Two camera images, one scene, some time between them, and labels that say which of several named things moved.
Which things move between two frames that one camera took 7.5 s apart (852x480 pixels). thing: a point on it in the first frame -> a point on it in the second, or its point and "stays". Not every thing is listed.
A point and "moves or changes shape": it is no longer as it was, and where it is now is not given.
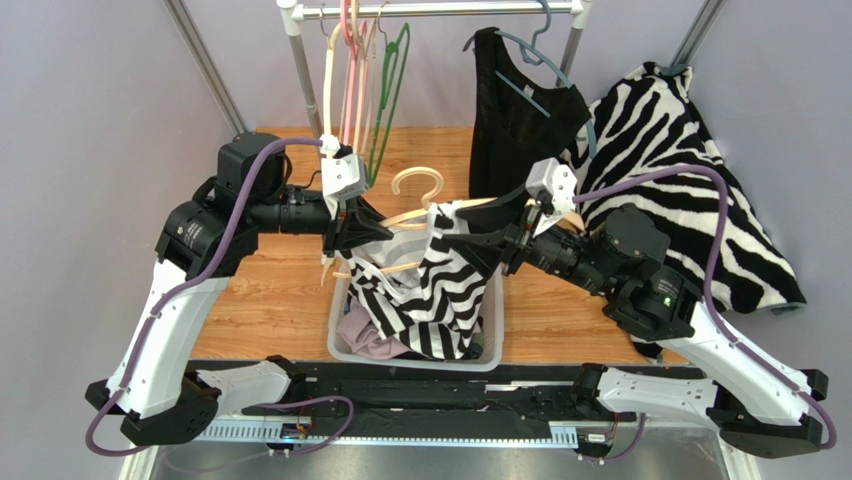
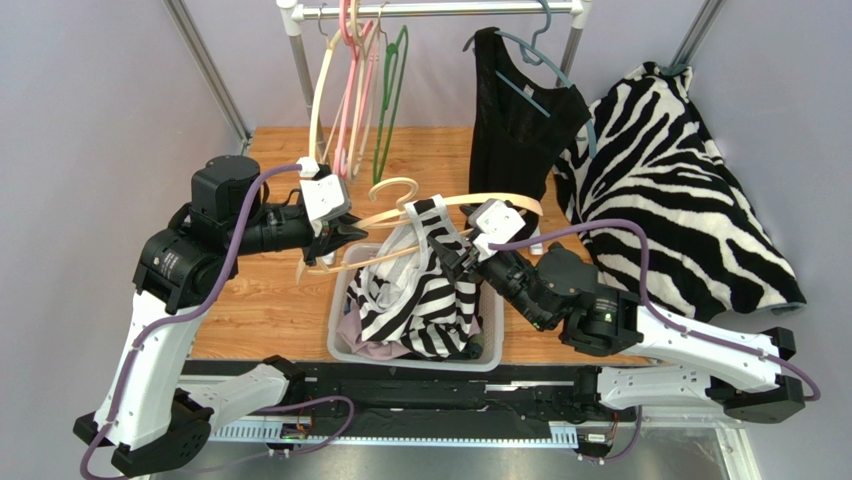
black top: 515,126 stays
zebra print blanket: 649,124 stays
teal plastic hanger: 535,57 stays
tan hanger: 402,216 moves or changes shape
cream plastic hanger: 329,77 moves or changes shape
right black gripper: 517,240 -> 470,257
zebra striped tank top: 418,287 stays
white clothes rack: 295,13 stays
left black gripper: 350,229 -> 335,234
